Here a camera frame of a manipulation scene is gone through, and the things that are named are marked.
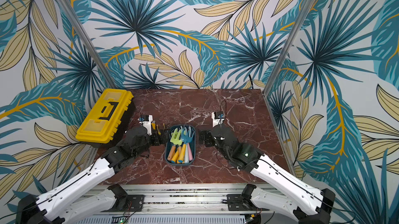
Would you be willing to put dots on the purple small rake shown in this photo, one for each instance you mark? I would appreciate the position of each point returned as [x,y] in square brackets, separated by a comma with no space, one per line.
[190,139]

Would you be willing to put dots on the yellow handled pliers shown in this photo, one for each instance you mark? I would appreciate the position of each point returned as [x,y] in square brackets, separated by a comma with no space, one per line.
[160,129]

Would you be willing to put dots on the right aluminium corner post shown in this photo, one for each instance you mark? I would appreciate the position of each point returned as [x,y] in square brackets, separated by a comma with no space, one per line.
[302,14]

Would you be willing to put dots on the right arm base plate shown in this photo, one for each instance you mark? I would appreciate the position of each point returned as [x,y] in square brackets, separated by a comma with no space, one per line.
[235,202]

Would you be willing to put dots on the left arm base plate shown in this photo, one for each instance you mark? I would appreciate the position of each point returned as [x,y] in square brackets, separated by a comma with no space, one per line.
[129,203]

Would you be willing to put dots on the left aluminium corner post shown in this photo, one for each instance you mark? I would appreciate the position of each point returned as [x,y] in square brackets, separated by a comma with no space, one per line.
[77,25]

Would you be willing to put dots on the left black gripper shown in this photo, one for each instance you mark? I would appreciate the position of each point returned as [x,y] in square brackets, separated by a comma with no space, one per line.
[164,137]

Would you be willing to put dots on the light blue fork pink handle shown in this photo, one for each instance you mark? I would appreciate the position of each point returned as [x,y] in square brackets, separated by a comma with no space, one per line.
[186,158]

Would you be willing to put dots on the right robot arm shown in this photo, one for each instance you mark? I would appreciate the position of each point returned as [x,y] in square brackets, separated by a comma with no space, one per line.
[296,199]

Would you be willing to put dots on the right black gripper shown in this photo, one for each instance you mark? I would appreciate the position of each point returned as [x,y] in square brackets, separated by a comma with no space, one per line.
[210,137]

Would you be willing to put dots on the aluminium rail frame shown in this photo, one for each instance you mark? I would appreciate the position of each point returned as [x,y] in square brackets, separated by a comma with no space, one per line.
[160,198]

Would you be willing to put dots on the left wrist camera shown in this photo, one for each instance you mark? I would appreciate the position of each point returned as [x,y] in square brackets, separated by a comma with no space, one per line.
[146,121]

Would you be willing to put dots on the teal storage tray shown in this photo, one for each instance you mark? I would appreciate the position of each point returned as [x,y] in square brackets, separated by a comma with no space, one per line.
[180,145]

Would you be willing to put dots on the aluminium corner post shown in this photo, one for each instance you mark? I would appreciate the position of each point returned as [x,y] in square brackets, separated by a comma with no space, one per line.
[302,14]
[77,25]

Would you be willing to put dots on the yellow plastic toolbox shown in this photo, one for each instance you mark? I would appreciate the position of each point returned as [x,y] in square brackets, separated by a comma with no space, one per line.
[108,120]

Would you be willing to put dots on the teal fork yellow handle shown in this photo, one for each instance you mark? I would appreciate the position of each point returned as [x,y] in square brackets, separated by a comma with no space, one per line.
[184,141]

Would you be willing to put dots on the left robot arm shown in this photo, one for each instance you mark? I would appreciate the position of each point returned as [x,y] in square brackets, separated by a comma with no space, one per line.
[62,205]

